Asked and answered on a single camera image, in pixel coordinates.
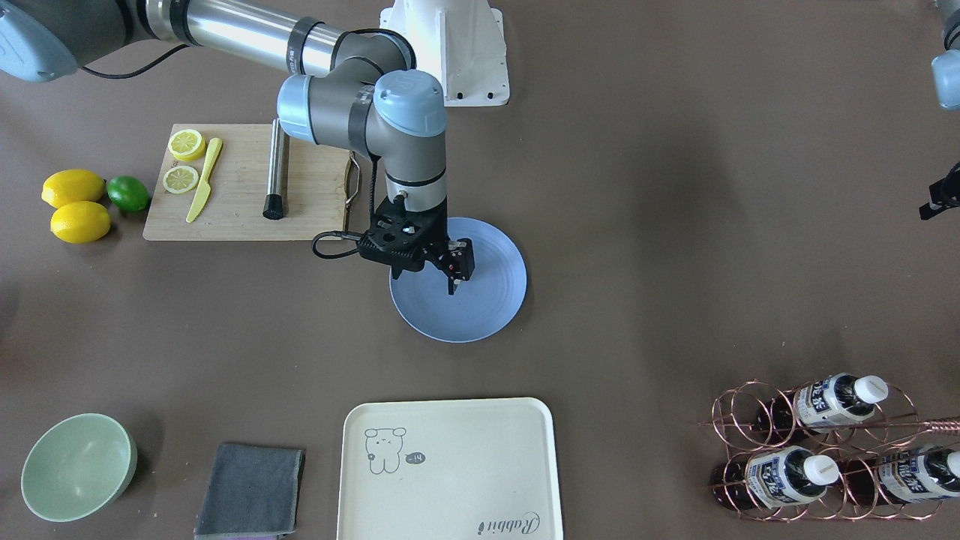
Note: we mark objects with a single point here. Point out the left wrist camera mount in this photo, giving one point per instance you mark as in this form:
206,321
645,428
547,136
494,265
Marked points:
943,195

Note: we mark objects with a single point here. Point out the knife on board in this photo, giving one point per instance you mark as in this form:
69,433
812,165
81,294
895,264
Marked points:
278,159

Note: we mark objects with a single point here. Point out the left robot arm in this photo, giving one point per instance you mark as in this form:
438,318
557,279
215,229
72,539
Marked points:
945,66

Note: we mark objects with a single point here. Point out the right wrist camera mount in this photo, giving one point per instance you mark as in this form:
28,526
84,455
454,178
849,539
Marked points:
395,233

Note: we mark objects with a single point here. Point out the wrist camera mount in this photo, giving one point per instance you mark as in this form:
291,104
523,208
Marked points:
395,233
943,195

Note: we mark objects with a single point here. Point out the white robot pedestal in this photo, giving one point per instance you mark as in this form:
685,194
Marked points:
461,43

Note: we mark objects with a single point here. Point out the yellow plastic knife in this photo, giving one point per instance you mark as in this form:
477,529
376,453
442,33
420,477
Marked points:
203,189

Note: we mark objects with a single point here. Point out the dark grey folded cloth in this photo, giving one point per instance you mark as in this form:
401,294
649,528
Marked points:
252,493

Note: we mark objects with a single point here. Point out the sauce bottle front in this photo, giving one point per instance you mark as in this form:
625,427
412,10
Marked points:
790,476

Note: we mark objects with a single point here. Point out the green lime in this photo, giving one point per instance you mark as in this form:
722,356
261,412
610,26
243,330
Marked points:
128,193

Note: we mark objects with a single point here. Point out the sauce bottle middle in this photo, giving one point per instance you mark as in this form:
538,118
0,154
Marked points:
839,400

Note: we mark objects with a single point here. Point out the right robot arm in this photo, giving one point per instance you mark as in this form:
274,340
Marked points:
355,90

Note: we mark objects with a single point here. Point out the wooden cutting board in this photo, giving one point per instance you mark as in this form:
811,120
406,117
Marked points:
316,191

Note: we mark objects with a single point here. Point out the blue plate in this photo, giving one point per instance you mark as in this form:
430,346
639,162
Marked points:
480,306

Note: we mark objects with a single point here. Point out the cream rectangular tray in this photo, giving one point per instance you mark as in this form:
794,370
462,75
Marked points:
450,469

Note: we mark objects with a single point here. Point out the copper wire bottle rack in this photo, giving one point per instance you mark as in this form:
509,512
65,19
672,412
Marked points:
742,418

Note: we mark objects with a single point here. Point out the sauce bottle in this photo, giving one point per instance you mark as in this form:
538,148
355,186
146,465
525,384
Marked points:
839,400
790,476
925,473

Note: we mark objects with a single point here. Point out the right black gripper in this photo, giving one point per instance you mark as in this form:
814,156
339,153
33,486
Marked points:
458,259

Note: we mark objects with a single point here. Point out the sauce bottle back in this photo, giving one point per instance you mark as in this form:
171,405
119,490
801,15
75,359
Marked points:
925,473

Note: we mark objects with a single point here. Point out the lemon slice half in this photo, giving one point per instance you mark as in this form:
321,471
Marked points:
186,145
180,179

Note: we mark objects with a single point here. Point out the mint green bowl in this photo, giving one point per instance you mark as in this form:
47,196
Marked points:
78,467

